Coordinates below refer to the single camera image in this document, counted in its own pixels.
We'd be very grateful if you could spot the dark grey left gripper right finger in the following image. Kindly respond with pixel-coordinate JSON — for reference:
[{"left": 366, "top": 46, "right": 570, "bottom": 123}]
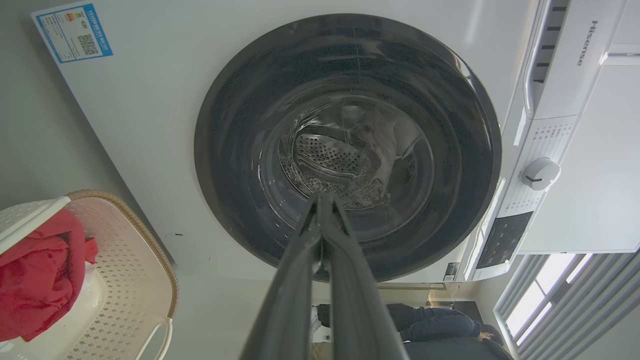
[{"left": 323, "top": 192, "right": 409, "bottom": 360}]

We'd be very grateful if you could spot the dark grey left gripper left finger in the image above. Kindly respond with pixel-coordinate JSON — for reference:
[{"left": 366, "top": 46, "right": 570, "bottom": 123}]
[{"left": 240, "top": 192, "right": 326, "bottom": 360}]

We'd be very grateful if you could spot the cream perforated laundry basket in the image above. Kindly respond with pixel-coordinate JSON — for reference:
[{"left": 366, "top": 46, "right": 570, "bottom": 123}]
[{"left": 0, "top": 189, "right": 180, "bottom": 360}]

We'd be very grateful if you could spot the person in dark clothes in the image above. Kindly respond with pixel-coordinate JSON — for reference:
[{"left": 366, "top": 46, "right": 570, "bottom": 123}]
[{"left": 385, "top": 302, "right": 514, "bottom": 360}]

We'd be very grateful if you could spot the round dark glass washer door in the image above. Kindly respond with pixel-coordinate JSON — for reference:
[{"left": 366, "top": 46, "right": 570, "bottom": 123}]
[{"left": 194, "top": 13, "right": 502, "bottom": 283}]

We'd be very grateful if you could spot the black washer display panel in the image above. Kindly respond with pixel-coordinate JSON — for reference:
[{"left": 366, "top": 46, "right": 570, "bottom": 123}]
[{"left": 475, "top": 211, "right": 534, "bottom": 270}]

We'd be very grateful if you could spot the window with bright panes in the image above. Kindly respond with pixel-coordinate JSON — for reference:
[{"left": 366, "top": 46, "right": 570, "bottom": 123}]
[{"left": 505, "top": 253, "right": 594, "bottom": 346}]

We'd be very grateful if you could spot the white front-load washing machine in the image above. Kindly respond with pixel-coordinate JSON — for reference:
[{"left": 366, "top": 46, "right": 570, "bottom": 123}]
[{"left": 31, "top": 0, "right": 631, "bottom": 291}]

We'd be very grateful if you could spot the white round control knob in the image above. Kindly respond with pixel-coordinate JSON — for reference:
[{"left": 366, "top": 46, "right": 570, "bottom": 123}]
[{"left": 521, "top": 157, "right": 562, "bottom": 192}]

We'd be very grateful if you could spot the grey vertical curtain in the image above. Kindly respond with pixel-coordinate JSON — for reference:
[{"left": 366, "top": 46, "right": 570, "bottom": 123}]
[{"left": 494, "top": 251, "right": 640, "bottom": 360}]

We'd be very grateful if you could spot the red garment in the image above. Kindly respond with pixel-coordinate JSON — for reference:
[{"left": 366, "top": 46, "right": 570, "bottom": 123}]
[{"left": 0, "top": 209, "right": 99, "bottom": 343}]

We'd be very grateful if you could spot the white Hisense detergent drawer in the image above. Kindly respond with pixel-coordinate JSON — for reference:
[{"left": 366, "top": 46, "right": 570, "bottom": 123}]
[{"left": 522, "top": 0, "right": 629, "bottom": 121}]

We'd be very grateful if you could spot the blue energy label sticker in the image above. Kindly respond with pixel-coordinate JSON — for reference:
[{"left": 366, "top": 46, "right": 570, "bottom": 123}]
[{"left": 34, "top": 4, "right": 114, "bottom": 64}]

